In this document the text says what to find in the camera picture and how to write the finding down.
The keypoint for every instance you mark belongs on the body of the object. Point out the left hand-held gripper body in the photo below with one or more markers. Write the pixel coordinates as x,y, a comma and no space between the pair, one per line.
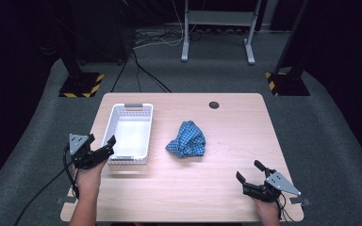
81,153

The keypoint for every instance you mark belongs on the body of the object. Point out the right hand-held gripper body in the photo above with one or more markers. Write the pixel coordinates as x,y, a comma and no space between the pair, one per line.
276,186

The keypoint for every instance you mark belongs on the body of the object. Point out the white plastic basket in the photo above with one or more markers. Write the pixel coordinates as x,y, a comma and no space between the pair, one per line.
128,138

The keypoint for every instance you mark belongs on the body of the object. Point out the blue checkered cloth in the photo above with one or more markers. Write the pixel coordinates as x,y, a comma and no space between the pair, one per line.
188,141

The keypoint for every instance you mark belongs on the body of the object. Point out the person's right hand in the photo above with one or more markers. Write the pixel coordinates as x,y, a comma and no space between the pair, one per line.
267,211

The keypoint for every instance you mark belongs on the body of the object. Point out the person's left hand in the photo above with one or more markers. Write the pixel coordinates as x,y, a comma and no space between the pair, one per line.
89,180

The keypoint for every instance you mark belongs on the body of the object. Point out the grey tape tab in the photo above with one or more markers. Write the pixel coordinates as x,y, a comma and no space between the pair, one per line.
64,200
301,201

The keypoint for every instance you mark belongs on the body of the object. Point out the black stand with striped base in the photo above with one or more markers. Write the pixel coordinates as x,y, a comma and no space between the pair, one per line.
287,84
80,84

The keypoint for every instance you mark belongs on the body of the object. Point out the dark round table grommet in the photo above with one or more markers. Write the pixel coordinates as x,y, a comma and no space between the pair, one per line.
214,105

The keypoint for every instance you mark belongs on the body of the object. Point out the black cabinet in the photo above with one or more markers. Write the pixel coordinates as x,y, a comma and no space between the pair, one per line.
103,31

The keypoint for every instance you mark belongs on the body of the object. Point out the grey metal table frame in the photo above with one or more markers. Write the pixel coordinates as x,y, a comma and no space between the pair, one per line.
220,17

